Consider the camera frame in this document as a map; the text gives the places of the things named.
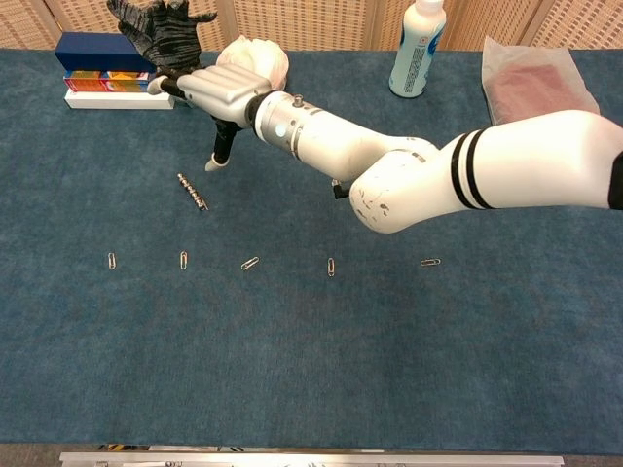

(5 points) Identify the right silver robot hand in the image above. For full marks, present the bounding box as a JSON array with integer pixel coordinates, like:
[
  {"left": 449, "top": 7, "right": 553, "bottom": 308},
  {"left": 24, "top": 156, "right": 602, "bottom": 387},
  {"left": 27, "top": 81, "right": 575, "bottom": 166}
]
[{"left": 146, "top": 63, "right": 272, "bottom": 173}]

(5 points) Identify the metal drill bit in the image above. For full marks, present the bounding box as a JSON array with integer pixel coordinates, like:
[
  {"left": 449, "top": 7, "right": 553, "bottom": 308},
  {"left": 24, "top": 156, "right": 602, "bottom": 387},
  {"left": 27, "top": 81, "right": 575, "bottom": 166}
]
[{"left": 176, "top": 171, "right": 211, "bottom": 212}]

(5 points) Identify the grey knit glove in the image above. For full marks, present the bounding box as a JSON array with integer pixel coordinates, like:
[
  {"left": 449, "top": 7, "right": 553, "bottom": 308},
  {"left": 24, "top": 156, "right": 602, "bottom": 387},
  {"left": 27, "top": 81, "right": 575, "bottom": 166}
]
[{"left": 105, "top": 0, "right": 219, "bottom": 82}]

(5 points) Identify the small orange box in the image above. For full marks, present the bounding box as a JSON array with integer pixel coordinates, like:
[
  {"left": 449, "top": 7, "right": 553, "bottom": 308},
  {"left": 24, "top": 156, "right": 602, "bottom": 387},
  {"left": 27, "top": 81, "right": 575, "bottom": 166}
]
[
  {"left": 102, "top": 70, "right": 160, "bottom": 94},
  {"left": 62, "top": 69, "right": 104, "bottom": 93}
]

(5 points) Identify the flat white box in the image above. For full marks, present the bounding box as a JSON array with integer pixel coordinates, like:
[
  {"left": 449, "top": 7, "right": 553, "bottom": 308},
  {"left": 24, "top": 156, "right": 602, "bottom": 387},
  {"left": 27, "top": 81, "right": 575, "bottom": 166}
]
[{"left": 63, "top": 77, "right": 177, "bottom": 111}]

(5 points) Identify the wicker folding screen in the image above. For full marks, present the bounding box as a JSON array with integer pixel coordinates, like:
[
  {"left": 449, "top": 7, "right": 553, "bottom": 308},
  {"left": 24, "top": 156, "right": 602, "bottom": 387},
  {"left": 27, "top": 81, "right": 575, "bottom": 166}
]
[{"left": 0, "top": 0, "right": 623, "bottom": 53}]

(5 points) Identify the dark blue box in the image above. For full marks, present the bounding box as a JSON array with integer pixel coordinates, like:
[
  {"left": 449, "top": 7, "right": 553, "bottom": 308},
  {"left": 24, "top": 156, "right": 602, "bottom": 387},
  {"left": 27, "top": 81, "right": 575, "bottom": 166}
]
[{"left": 54, "top": 31, "right": 160, "bottom": 75}]

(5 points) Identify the light blue plastic bottle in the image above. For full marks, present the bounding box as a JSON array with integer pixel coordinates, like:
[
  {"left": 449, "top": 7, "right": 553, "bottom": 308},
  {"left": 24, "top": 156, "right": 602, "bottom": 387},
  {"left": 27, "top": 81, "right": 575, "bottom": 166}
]
[{"left": 387, "top": 0, "right": 448, "bottom": 99}]

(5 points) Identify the blue felt table cover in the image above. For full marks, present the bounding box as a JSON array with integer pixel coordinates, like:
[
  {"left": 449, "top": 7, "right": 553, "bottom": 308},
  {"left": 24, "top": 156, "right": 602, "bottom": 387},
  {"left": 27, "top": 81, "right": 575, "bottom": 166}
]
[{"left": 0, "top": 47, "right": 623, "bottom": 447}]

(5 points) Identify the pink cloth in bag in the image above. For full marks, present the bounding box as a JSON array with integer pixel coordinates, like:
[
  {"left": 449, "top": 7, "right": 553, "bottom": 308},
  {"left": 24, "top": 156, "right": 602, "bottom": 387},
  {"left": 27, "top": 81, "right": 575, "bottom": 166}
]
[{"left": 489, "top": 63, "right": 591, "bottom": 123}]

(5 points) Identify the translucent zip bag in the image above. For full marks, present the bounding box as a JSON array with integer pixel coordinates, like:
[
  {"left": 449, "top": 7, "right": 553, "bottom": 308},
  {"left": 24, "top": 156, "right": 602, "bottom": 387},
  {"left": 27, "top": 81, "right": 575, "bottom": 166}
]
[{"left": 481, "top": 34, "right": 602, "bottom": 126}]

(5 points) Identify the aluminium rail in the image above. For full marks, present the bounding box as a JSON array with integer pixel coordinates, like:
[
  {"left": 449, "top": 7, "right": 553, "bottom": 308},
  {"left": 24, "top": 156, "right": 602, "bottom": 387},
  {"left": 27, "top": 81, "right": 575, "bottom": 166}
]
[{"left": 58, "top": 450, "right": 567, "bottom": 467}]

